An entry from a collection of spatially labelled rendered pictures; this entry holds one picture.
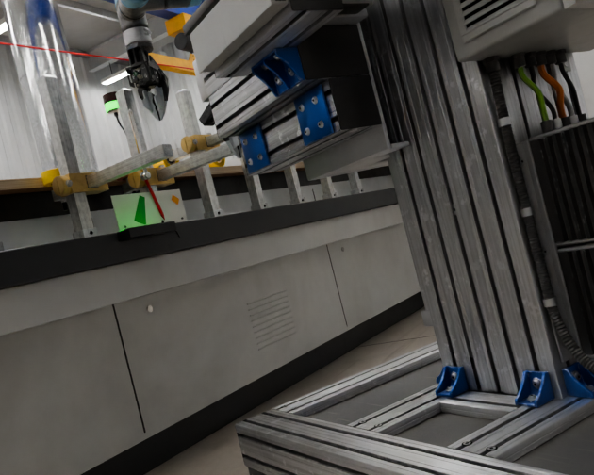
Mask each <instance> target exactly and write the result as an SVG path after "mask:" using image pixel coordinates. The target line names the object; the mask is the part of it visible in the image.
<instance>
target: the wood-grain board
mask: <svg viewBox="0 0 594 475"><path fill-rule="evenodd" d="M209 168H210V172H211V176H212V178H213V177H225V176H237V175H244V172H243V168H242V165H241V166H225V167H209ZM295 168H296V171H305V166H304V162H299V163H297V164H295ZM190 179H197V178H196V174H195V170H193V171H190V172H186V173H183V174H180V175H178V176H176V177H175V178H174V181H178V180H190ZM124 183H126V181H117V180H113V181H111V182H108V183H107V184H108V186H120V185H122V184H124ZM51 190H53V188H52V187H46V186H44V185H43V182H42V179H41V177H37V178H21V179H5V180H0V195H5V194H16V193H28V192H40V191H51Z"/></svg>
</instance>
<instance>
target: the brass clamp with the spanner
mask: <svg viewBox="0 0 594 475"><path fill-rule="evenodd" d="M163 168H166V167H160V168H146V169H147V171H148V172H149V173H151V179H149V180H148V182H149V184H150V186H153V185H157V188H161V187H166V186H169V185H171V184H173V183H175V181H174V177H173V178H171V179H168V180H162V181H159V180H158V176H157V171H158V170H160V169H163ZM142 172H143V169H141V170H139V171H136V172H132V173H130V174H129V175H128V183H129V185H130V186H131V187H132V188H135V189H140V188H144V187H146V186H147V185H146V183H145V181H143V180H141V178H140V174H141V173H142Z"/></svg>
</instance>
